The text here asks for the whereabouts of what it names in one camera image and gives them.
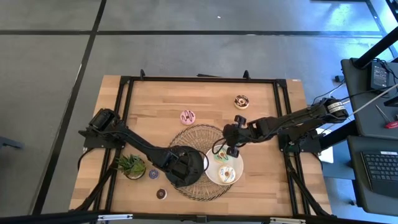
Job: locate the white round plate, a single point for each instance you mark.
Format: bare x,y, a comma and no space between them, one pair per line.
237,165

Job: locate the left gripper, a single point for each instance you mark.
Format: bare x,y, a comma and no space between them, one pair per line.
182,168

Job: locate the black upright pole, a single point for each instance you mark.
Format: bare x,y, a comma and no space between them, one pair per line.
376,49

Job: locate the dark grey side desk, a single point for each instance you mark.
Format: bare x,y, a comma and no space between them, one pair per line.
360,102

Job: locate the grey chair base leg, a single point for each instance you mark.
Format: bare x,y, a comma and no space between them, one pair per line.
9,143

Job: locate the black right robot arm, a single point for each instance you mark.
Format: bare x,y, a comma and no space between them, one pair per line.
295,119

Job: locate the black round plate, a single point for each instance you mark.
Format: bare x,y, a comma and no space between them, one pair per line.
196,153

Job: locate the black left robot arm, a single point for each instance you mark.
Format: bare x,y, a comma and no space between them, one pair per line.
136,141

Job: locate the large chocolate frosted donut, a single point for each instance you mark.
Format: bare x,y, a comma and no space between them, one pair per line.
237,102

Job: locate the silver metal bracket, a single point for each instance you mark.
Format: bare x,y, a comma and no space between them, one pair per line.
287,221
115,217

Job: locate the pink frosted donut chocolate drizzle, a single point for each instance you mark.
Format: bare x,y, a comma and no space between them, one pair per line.
183,117

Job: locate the green frosted donut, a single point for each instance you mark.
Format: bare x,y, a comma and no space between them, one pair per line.
221,158

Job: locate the small purple donut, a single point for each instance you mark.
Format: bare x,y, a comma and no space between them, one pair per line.
151,174

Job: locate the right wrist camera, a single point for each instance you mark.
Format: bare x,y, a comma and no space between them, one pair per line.
240,119

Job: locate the black support beam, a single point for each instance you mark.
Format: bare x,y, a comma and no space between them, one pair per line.
337,135

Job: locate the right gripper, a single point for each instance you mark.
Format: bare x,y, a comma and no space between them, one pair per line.
233,133

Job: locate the round wicker placemat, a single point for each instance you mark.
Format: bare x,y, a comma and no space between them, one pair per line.
196,137

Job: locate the black keyboard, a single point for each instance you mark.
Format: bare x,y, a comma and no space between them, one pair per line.
382,171

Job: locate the white frosted donut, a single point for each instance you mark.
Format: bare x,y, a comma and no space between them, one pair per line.
222,174

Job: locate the small potted succulent plant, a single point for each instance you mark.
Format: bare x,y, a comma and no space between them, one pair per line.
132,166

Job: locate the black overhead crossbeam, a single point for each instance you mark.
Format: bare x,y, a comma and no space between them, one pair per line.
46,217

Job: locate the white paper sheet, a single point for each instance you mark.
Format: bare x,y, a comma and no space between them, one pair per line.
326,154

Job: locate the thin black bar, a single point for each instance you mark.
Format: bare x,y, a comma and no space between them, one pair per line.
208,75

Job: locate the small plain chocolate donut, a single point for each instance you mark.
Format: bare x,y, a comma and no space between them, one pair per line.
158,194

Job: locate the dark grey keyboard desk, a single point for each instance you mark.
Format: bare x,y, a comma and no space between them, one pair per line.
357,186

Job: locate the black aluminium table frame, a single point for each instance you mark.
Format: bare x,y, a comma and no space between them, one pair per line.
202,79

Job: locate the black power adapter box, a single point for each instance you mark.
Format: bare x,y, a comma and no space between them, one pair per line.
380,76

